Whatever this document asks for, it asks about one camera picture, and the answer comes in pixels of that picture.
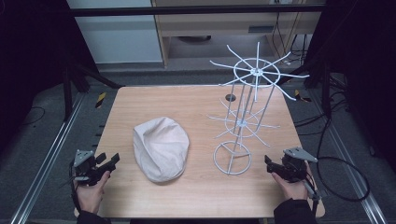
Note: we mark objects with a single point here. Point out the wooden desk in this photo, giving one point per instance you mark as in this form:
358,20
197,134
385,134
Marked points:
218,26

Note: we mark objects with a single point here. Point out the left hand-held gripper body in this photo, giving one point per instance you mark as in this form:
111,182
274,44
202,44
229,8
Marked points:
84,169

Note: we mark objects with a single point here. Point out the person's right hand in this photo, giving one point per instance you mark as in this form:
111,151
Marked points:
294,190

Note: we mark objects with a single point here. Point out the yellow black striped tape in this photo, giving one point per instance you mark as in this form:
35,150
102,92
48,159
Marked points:
301,96

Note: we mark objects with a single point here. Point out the person's left hand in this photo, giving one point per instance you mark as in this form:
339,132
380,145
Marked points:
90,197

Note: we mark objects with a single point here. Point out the aluminium floor rail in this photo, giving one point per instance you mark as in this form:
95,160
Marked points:
351,174
46,161

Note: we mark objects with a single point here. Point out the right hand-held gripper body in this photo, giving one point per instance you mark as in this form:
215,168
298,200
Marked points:
294,166

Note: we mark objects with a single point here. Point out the black metal stand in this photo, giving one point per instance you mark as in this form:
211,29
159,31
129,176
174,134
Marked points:
326,93
67,93

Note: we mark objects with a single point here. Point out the beige flat cap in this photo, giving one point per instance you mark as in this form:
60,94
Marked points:
162,149

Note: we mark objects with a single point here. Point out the white cabinet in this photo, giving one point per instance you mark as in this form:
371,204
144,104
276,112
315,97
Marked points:
118,40

